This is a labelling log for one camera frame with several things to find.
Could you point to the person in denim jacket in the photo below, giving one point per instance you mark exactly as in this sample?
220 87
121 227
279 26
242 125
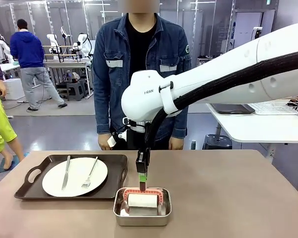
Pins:
114 81

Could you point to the person's left denim forearm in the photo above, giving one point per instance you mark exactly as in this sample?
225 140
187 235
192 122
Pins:
180 125

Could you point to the white round plate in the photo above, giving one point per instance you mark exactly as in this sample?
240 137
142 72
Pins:
74 178

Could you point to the person in yellow-green trousers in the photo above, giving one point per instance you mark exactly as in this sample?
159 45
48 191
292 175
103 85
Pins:
0 124

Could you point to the grey plastic stool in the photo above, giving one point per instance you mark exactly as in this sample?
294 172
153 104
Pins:
75 90

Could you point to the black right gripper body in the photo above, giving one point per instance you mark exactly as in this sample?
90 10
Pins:
134 138

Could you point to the background workbench with rack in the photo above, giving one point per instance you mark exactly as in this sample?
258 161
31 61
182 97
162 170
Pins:
69 65

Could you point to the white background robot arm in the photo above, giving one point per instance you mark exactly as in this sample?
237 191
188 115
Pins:
84 44
53 42

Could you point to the person's left hand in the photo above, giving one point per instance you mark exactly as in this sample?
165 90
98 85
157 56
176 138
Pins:
176 143

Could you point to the white side table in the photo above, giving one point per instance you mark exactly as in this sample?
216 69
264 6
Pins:
258 129

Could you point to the dark brown serving tray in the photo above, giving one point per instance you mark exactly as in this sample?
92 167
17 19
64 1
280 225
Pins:
233 109
114 163

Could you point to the black plastic stool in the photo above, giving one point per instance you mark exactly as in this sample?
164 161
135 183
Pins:
217 142

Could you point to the silver fork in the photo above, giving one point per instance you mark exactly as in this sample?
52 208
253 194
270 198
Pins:
85 184

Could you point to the person's right hand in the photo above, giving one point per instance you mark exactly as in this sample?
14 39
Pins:
103 143

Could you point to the white door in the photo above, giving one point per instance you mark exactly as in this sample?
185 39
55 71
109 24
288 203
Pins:
268 21

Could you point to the person's right denim forearm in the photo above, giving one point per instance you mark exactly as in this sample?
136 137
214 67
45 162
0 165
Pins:
101 111

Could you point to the black stand with white device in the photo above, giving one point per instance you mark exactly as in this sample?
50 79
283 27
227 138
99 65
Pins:
257 31

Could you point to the person in blue hoodie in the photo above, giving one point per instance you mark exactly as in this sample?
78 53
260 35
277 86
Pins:
27 52

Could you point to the pink lint roller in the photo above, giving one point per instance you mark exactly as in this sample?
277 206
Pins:
141 200

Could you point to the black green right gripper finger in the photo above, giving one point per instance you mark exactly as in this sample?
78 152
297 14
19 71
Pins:
142 168
148 161

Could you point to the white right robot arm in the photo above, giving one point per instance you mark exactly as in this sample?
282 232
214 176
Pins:
144 99

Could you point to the rectangular steel container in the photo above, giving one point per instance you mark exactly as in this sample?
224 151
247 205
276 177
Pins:
141 221

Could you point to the silver table knife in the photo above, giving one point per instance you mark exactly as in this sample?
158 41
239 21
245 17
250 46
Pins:
65 173

